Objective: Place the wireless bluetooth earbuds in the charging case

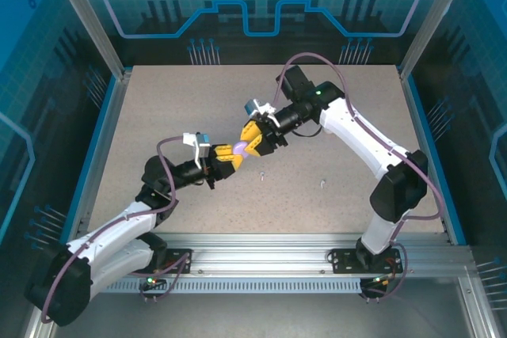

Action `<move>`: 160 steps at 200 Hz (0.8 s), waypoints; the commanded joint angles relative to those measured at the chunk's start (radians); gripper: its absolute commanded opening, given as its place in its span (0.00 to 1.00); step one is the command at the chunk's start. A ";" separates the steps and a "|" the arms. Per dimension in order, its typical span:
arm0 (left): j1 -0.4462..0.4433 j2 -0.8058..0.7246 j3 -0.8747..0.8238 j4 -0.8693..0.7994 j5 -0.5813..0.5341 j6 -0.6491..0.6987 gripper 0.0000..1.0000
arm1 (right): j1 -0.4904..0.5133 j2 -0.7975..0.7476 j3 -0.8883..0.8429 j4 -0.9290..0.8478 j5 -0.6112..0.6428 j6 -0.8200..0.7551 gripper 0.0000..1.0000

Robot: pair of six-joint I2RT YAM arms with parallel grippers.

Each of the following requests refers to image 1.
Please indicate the aluminium mounting rail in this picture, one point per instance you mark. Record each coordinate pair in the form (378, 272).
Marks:
(257, 251)

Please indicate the aluminium frame post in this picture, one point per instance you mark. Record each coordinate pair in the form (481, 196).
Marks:
(433, 17)
(91, 17)

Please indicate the small circuit board green light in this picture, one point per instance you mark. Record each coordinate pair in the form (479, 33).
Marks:
(378, 279)
(152, 280)

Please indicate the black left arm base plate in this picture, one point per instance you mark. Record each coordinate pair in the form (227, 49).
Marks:
(178, 260)

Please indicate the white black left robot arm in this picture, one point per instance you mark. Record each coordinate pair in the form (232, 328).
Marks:
(115, 233)

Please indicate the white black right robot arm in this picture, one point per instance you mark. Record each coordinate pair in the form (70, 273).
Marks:
(356, 132)

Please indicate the purple round case cover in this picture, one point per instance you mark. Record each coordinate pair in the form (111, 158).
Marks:
(239, 149)

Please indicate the aluminium front frame bar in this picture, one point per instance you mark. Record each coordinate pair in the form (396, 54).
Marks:
(477, 310)

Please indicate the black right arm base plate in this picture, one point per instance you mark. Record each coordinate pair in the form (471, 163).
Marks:
(344, 260)

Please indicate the aluminium side rail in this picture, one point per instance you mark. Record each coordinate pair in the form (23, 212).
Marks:
(417, 116)
(101, 156)

